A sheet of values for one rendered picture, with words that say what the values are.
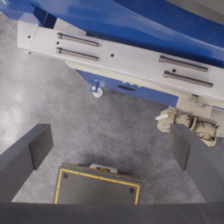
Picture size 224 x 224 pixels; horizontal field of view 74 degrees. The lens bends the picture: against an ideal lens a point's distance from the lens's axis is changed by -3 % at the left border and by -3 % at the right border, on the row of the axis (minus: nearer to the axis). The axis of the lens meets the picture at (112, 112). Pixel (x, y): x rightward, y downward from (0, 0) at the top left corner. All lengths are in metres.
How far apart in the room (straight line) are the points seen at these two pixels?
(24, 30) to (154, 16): 0.71
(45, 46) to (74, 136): 1.01
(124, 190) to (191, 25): 1.14
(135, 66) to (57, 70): 1.25
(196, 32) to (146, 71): 0.25
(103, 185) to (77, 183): 0.21
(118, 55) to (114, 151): 1.05
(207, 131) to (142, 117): 0.88
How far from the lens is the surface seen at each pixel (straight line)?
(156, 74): 0.76
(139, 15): 0.65
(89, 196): 1.40
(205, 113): 1.10
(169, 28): 0.68
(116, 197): 1.37
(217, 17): 0.61
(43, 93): 1.89
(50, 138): 0.17
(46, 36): 0.97
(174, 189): 1.72
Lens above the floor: 1.57
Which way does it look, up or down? 81 degrees down
